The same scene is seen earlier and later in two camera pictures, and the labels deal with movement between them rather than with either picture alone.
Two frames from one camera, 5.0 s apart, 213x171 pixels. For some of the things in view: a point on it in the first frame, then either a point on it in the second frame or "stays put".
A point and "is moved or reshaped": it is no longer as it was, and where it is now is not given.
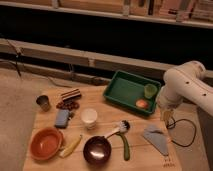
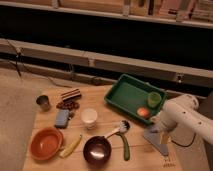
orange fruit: [141, 103] → [143, 112]
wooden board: [77, 129] stays put
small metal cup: [43, 101] stays put
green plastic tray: [127, 89] is moved or reshaped
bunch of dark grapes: [67, 105] stays put
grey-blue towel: [158, 136] stays put
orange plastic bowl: [46, 143] stays put
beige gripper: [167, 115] → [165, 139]
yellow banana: [68, 150] stays put
